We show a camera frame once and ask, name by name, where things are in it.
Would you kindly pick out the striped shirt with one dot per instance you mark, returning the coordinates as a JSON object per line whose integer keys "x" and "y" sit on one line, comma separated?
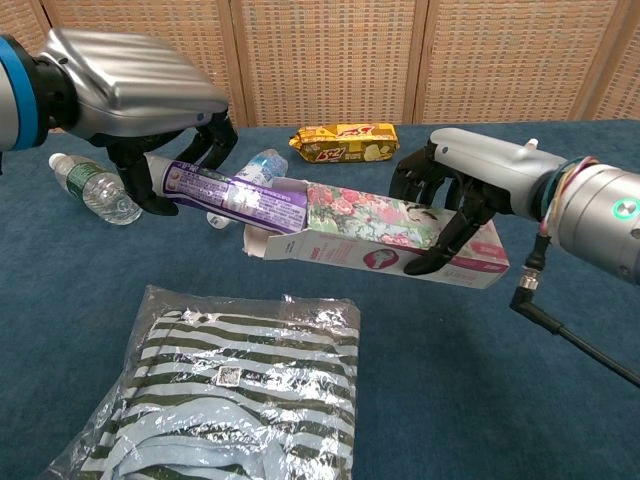
{"x": 235, "y": 390}

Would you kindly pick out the purple toothpaste tube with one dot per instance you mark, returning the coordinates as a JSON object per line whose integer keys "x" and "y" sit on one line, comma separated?
{"x": 250, "y": 205}

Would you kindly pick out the blue table cloth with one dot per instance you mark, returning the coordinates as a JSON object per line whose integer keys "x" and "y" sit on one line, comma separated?
{"x": 450, "y": 375}

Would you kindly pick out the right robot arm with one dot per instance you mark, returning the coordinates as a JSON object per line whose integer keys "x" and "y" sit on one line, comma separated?
{"x": 600, "y": 220}

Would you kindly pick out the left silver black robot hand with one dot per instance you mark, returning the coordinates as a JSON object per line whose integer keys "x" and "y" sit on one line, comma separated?
{"x": 135, "y": 85}

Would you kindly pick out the clear bottle green cap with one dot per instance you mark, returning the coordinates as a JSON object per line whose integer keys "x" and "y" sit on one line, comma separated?
{"x": 95, "y": 192}

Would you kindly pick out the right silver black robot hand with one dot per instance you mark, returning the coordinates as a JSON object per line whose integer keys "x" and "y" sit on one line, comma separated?
{"x": 490, "y": 165}

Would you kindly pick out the clear bottle white cap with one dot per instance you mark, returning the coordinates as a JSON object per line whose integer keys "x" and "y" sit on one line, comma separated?
{"x": 265, "y": 167}

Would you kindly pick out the yellow biscuit pack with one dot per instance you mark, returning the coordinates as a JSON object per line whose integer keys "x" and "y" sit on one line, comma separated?
{"x": 345, "y": 144}

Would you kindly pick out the floral toothpaste box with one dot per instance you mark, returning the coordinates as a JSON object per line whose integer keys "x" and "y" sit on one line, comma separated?
{"x": 360, "y": 215}

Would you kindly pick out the bamboo folding screen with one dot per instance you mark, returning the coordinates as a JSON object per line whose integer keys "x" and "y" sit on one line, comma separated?
{"x": 325, "y": 60}

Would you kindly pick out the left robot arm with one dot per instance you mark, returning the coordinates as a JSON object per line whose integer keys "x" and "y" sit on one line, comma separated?
{"x": 15, "y": 100}

